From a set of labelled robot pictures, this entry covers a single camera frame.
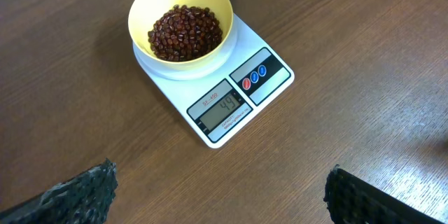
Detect yellow plastic bowl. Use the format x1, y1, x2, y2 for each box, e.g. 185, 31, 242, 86
128, 0, 235, 71

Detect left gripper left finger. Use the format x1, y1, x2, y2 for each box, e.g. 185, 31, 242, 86
1, 159, 118, 224

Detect red beans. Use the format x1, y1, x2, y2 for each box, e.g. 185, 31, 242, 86
148, 5, 223, 62

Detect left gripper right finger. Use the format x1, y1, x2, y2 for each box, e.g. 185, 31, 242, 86
323, 165, 442, 224

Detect white digital kitchen scale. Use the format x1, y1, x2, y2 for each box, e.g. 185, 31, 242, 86
134, 16, 295, 148

